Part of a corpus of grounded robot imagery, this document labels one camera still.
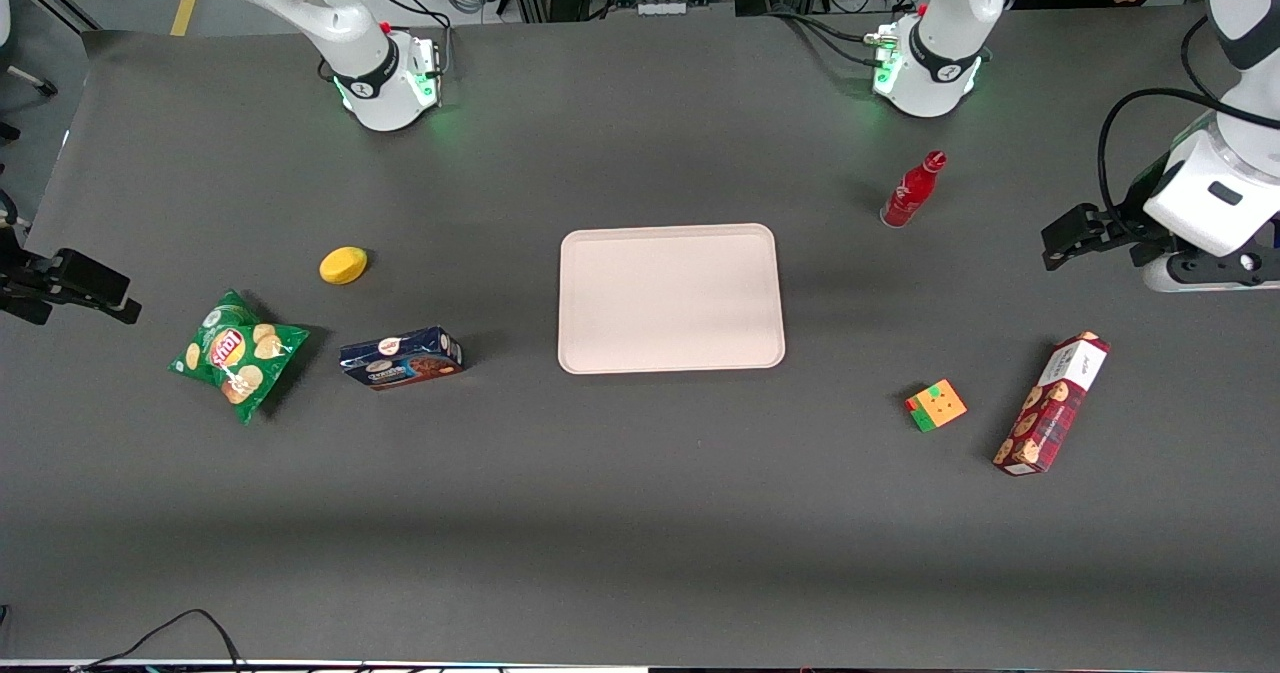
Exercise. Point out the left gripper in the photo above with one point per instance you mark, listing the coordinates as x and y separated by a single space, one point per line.
1124 225

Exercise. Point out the red soda bottle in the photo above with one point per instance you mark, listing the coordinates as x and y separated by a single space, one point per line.
912 193

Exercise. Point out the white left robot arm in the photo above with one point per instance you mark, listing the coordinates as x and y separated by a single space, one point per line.
935 63

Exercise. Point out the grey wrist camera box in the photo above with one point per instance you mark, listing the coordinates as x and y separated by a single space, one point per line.
1215 271

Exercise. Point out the red plaid cookie box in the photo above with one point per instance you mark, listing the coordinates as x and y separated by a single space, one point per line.
1050 408

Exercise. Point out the yellow lemon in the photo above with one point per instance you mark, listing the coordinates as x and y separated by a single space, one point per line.
343 265

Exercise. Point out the white power strip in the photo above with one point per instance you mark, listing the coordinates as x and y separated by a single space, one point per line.
662 7

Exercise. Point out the beige plastic tray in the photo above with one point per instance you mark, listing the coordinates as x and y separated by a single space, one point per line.
670 298

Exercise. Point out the colourful puzzle cube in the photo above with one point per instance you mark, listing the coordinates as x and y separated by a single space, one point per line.
938 406

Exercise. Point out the blue cookie box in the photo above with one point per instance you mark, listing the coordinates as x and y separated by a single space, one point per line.
400 358

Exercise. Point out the green chips bag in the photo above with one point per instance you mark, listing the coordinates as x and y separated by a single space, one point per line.
235 353

